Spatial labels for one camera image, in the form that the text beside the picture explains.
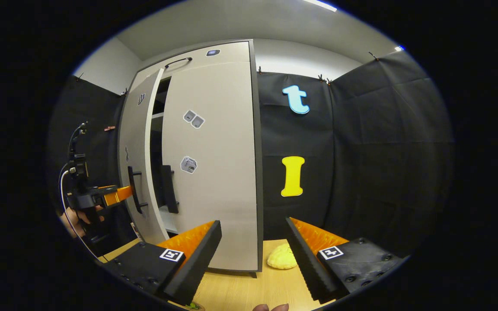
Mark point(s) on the round wooden coaster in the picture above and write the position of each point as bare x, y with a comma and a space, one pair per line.
203, 308

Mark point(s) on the black backdrop cloth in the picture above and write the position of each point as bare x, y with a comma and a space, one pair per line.
383, 151

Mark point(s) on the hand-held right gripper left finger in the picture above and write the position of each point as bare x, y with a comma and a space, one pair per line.
201, 255

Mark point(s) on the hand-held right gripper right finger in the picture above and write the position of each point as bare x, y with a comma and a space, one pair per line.
305, 259

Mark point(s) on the white grey cabinet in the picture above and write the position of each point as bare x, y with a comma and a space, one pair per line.
256, 172

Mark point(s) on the beige cabinet drawer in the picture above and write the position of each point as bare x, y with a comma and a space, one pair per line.
227, 56

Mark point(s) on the yellow bumpy toy bun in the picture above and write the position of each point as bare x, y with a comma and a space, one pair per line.
280, 259

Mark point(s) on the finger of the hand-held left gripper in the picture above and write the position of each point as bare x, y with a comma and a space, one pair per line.
119, 195

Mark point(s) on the white cabinet shelf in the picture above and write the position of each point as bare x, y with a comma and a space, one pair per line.
157, 115
169, 222

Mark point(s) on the long ceiling light panel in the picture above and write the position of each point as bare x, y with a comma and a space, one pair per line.
320, 5

